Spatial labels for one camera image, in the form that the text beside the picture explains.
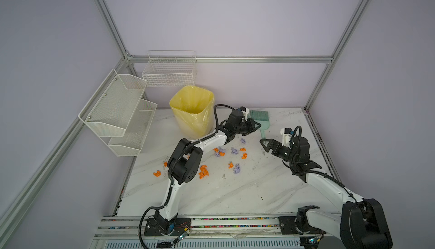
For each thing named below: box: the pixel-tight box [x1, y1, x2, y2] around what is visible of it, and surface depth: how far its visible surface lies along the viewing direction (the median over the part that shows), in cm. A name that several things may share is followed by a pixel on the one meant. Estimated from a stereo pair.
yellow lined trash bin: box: [169, 85, 215, 139], surface depth 95 cm
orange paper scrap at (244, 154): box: [239, 147, 249, 160], surface depth 99 cm
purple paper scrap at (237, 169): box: [233, 163, 241, 175], surface depth 92 cm
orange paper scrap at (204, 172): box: [198, 165, 210, 180], surface depth 91 cm
